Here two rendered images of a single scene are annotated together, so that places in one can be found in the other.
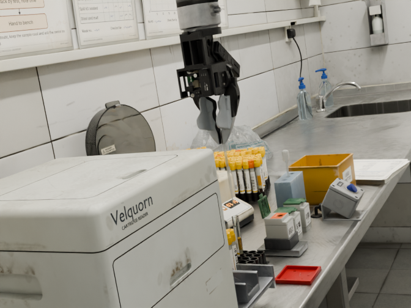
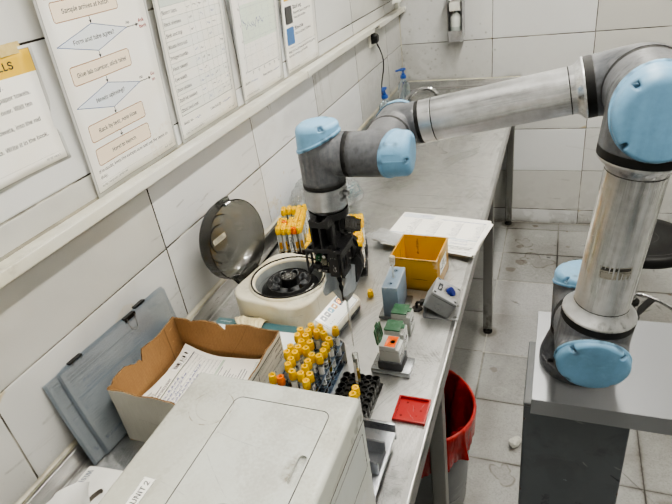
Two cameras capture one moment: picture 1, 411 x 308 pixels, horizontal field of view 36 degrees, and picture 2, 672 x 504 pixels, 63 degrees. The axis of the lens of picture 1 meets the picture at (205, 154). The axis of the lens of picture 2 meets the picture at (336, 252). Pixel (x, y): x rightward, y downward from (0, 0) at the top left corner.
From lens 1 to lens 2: 50 cm
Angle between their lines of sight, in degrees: 20
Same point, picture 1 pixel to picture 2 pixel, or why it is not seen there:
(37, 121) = (151, 236)
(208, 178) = (356, 429)
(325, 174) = (424, 266)
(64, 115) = (175, 217)
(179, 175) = (337, 459)
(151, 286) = not seen: outside the picture
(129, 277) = not seen: outside the picture
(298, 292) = (415, 437)
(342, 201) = (442, 305)
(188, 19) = (316, 206)
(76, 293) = not seen: outside the picture
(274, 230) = (387, 355)
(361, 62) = (437, 56)
